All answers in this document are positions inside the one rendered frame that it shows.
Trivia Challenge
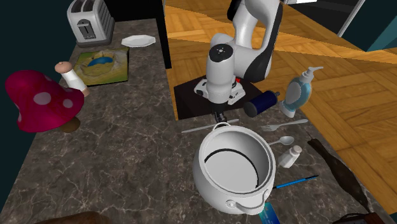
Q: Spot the silver knife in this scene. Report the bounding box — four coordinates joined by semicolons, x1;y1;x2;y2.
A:
181;118;240;134

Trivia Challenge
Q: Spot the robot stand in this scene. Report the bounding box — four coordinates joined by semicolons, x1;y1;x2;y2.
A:
173;75;265;121

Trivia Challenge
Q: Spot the dark blue bottle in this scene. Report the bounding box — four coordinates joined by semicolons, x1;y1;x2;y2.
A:
242;90;281;118

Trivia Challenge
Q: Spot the white cooking pot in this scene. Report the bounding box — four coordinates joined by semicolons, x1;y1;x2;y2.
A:
192;122;277;216

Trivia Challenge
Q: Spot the silver fork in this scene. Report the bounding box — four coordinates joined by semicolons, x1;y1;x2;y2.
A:
260;118;309;132

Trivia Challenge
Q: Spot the silver spoon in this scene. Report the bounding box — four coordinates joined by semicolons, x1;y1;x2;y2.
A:
268;136;295;147

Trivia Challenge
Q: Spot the blue soap dispenser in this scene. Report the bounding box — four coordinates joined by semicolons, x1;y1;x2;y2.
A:
278;66;324;118

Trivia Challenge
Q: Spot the small white salt shaker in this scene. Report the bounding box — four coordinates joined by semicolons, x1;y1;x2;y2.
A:
277;144;303;169

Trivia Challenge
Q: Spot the black cabinet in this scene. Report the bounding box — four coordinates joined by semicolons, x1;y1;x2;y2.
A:
104;0;173;69

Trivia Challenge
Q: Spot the blue pen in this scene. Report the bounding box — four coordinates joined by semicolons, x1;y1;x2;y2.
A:
272;175;319;190

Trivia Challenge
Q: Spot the white plate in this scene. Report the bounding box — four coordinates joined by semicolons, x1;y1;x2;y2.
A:
120;34;157;48

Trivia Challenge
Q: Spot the green landscape picture board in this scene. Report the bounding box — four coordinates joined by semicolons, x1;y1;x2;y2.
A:
73;46;130;87

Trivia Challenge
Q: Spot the blue card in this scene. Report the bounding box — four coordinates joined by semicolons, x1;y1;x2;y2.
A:
258;202;282;224

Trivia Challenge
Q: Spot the long dark brown tool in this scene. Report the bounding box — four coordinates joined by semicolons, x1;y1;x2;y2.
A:
307;133;372;213

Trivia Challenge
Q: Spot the white shaker with tan cap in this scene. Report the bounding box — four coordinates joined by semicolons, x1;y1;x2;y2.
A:
54;60;92;97

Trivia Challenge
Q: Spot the silver toaster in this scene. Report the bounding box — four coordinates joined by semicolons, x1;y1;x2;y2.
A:
66;0;116;48

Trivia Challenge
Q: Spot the dark brown box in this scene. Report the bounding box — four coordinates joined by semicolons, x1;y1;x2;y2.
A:
331;211;387;224

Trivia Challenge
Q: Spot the rounded brown object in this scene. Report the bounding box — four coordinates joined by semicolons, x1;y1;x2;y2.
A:
32;211;113;224

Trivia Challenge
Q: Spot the red white-spotted mushroom figure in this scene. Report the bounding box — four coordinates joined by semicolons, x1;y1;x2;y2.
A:
4;69;85;134

